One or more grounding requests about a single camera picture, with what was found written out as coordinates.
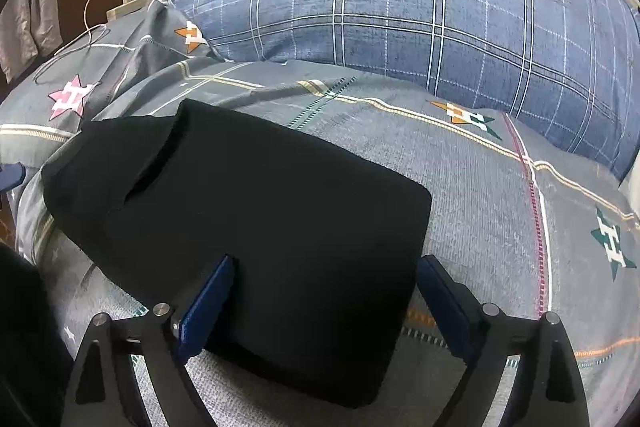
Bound grey star-print bedsheet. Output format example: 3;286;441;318
0;0;640;427

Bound white charging cable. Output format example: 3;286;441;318
32;0;132;86

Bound blue plaid pillow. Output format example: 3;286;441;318
157;0;640;182

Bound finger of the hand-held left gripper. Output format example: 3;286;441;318
0;162;27;196

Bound dark cloth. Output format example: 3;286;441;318
0;244;76;427

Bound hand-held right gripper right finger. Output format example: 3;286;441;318
416;254;591;427

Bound beige power strip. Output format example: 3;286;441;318
106;0;153;22

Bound black pants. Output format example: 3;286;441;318
41;98;433;409

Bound grey hanging cloth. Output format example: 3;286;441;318
0;0;64;84

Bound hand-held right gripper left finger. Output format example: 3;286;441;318
60;254;236;427

